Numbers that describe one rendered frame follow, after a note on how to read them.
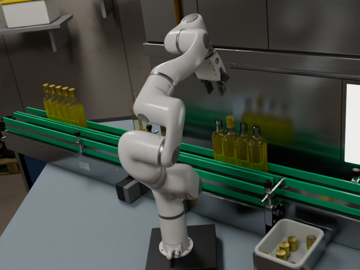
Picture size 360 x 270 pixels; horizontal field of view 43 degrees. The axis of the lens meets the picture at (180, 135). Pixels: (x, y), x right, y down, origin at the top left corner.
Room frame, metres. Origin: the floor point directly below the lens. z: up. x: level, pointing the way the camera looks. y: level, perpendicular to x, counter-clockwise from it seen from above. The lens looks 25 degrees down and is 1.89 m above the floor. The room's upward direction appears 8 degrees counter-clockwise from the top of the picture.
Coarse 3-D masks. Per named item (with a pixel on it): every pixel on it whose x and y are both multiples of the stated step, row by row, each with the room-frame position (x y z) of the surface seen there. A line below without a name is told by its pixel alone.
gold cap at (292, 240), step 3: (288, 237) 1.33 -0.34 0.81; (291, 237) 1.33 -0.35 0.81; (294, 237) 1.33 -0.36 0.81; (288, 240) 1.32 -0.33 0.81; (291, 240) 1.31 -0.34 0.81; (294, 240) 1.31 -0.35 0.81; (291, 243) 1.31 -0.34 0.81; (294, 243) 1.31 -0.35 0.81; (291, 246) 1.31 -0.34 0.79; (294, 246) 1.31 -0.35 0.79; (291, 249) 1.31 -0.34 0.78; (294, 249) 1.31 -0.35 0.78
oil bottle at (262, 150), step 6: (252, 138) 1.61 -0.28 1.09; (258, 138) 1.60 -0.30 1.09; (264, 138) 1.61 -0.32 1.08; (252, 144) 1.59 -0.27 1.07; (258, 144) 1.58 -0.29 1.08; (264, 144) 1.60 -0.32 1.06; (252, 150) 1.59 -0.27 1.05; (258, 150) 1.58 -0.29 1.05; (264, 150) 1.59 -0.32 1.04; (252, 156) 1.60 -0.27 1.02; (258, 156) 1.58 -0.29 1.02; (264, 156) 1.59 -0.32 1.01; (252, 162) 1.60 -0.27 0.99; (258, 162) 1.58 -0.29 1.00; (264, 162) 1.59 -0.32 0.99; (252, 168) 1.60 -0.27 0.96; (258, 168) 1.58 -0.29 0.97; (264, 168) 1.59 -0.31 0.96
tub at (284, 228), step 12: (276, 228) 1.37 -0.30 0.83; (288, 228) 1.39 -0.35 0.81; (300, 228) 1.36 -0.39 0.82; (312, 228) 1.33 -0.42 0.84; (264, 240) 1.30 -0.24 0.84; (276, 240) 1.35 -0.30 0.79; (300, 240) 1.36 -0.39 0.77; (300, 252) 1.29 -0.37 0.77; (288, 264) 1.17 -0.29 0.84; (300, 264) 1.16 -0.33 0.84
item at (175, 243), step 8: (184, 216) 1.35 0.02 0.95; (160, 224) 1.35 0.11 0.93; (168, 224) 1.32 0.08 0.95; (176, 224) 1.32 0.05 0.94; (184, 224) 1.34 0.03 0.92; (168, 232) 1.32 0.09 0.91; (176, 232) 1.32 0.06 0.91; (184, 232) 1.34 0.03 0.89; (168, 240) 1.33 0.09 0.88; (176, 240) 1.32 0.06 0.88; (184, 240) 1.33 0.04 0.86; (160, 248) 1.36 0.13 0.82; (168, 248) 1.32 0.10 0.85; (176, 248) 1.31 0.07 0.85; (184, 248) 1.33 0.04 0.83; (192, 248) 1.34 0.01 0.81; (168, 256) 1.28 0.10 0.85; (176, 256) 1.29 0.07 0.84
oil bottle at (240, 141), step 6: (240, 138) 1.63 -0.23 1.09; (246, 138) 1.62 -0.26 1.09; (240, 144) 1.63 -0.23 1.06; (246, 144) 1.61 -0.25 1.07; (240, 150) 1.63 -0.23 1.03; (246, 150) 1.61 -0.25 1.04; (240, 156) 1.63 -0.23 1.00; (246, 156) 1.61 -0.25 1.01; (240, 162) 1.64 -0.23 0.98; (246, 162) 1.61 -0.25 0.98
